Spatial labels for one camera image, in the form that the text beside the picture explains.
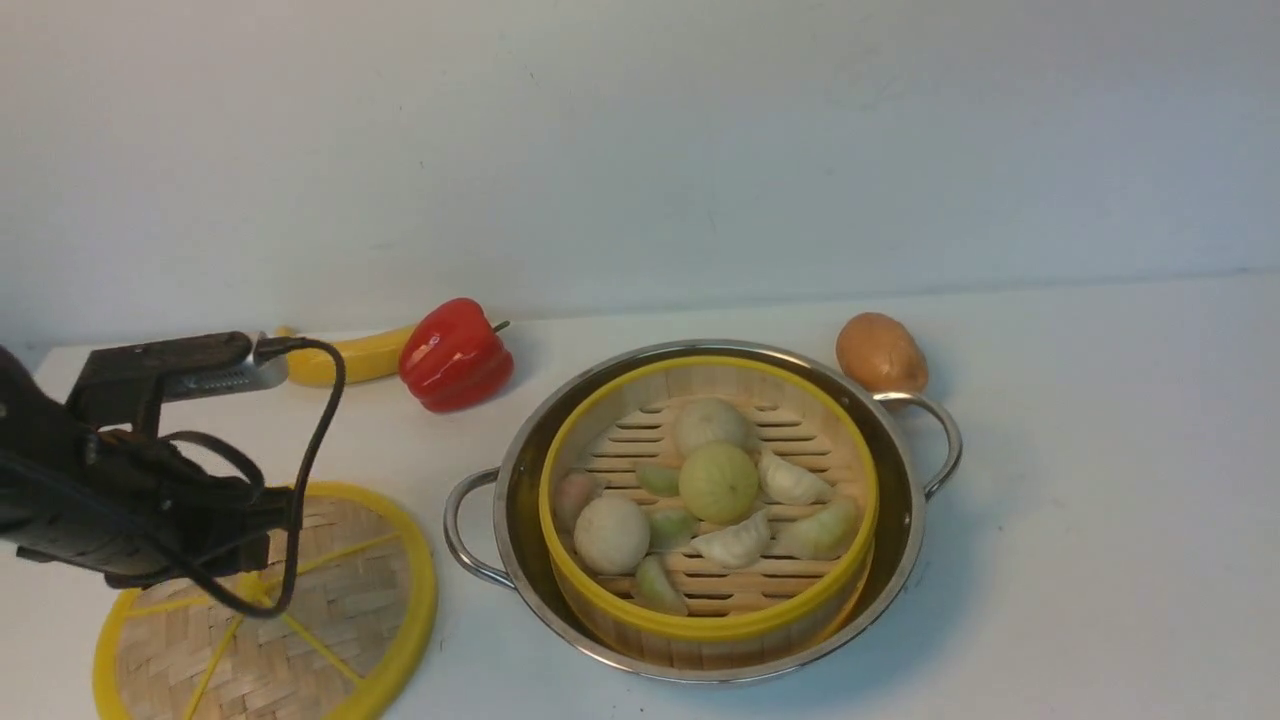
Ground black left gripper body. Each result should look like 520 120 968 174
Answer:
15 430 300 589

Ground woven bamboo lid yellow rim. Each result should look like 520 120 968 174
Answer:
92 482 436 719

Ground bamboo steamer basket yellow rim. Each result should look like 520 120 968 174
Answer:
539 346 881 671

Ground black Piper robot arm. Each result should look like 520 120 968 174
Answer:
1 332 301 589

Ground yellow banana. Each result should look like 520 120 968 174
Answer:
285 325 413 388

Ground red bell pepper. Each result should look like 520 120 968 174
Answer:
398 297 515 414

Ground pink dumpling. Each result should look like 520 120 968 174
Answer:
550 471 603 534

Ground white round bun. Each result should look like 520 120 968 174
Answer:
573 495 652 577

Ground pale green dumpling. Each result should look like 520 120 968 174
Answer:
635 462 680 498
774 496 861 561
632 553 689 618
646 507 701 553

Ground cream round bun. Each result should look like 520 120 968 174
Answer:
672 397 760 456

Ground pale green round bun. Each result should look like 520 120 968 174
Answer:
678 442 760 525

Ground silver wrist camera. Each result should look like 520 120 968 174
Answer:
67 331 288 436

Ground black camera cable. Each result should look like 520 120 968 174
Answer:
0 336 347 619

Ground stainless steel two-handled pot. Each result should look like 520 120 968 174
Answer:
445 340 964 684

